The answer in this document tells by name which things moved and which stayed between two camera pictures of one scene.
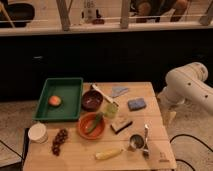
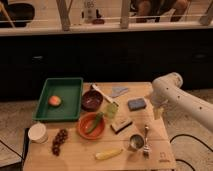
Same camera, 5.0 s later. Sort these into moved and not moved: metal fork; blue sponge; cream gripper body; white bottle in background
Moved: cream gripper body
Not moved: metal fork; blue sponge; white bottle in background
